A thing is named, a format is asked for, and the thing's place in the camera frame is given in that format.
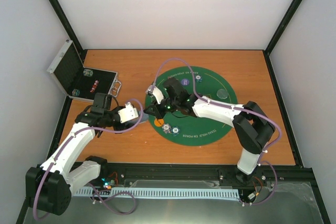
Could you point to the near poker chip stack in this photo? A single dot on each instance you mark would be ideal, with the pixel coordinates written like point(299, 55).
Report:
point(76, 92)

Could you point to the white purple poker chip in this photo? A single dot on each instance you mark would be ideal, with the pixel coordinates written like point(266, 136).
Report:
point(166, 128)

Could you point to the orange small blind button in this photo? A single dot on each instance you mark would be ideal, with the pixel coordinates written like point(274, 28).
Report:
point(158, 122)

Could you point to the poker chip stack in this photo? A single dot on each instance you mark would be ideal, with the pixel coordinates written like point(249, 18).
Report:
point(88, 72)
point(76, 92)

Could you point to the blue green poker chip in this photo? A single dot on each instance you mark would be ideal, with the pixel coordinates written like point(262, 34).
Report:
point(175, 130)

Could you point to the far poker chip stack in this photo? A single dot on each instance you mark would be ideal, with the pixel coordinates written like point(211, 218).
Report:
point(88, 72)

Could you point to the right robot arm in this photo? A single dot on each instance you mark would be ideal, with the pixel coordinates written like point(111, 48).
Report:
point(253, 128)

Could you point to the blue playing card deck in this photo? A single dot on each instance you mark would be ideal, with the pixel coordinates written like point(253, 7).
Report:
point(143, 117)

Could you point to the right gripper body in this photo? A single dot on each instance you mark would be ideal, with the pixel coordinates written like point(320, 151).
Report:
point(161, 113)

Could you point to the black frame post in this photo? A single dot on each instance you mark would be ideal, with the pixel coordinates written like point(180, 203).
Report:
point(291, 10)
point(66, 24)

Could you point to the blue big blind button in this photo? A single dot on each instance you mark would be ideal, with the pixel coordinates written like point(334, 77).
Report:
point(185, 82)

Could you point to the red black card box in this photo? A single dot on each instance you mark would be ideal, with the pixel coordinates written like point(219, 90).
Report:
point(94, 86)

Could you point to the right black frame post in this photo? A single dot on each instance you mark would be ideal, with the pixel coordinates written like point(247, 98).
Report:
point(291, 10)

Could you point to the aluminium poker chip case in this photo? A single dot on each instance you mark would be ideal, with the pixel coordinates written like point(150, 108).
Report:
point(66, 69)

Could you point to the light blue cable duct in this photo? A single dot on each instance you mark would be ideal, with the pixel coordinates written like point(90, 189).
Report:
point(174, 193)

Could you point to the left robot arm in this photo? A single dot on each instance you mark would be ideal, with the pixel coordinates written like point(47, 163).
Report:
point(50, 186)

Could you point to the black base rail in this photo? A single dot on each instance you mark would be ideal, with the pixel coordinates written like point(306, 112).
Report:
point(226, 175)

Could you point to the left black frame post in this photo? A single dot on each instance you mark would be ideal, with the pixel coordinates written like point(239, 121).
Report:
point(66, 24)

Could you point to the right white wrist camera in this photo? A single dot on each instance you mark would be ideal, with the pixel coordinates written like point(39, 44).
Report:
point(154, 91)

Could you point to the teal poker chip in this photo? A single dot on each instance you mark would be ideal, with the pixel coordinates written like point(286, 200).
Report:
point(198, 78)

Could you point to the round green poker mat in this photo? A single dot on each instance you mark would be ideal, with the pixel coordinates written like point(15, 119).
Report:
point(195, 131)

